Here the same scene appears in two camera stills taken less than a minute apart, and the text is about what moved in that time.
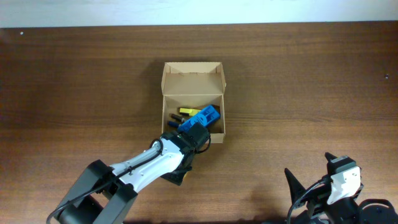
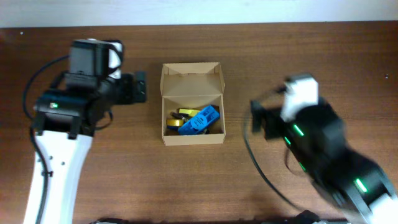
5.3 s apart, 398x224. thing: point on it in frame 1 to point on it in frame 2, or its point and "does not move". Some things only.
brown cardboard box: [193, 86] does not move
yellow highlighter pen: [191, 111] does not move
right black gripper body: [318, 197] to [275, 125]
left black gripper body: [177, 175] to [122, 91]
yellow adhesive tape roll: [185, 175] to [175, 122]
